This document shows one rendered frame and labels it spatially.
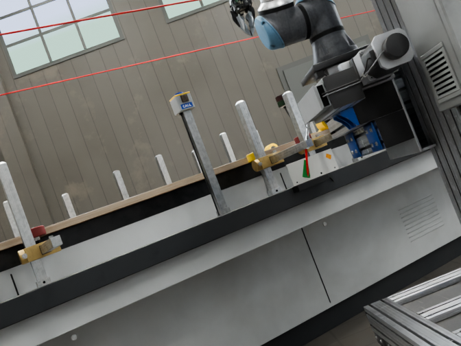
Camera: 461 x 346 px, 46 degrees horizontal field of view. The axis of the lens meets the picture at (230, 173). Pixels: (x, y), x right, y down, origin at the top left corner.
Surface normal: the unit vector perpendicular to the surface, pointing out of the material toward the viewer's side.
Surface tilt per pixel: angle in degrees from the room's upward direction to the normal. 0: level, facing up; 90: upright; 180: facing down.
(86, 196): 90
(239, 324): 90
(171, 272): 90
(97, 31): 90
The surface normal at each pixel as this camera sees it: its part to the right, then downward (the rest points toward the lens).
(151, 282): 0.42, -0.20
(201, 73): 0.03, -0.06
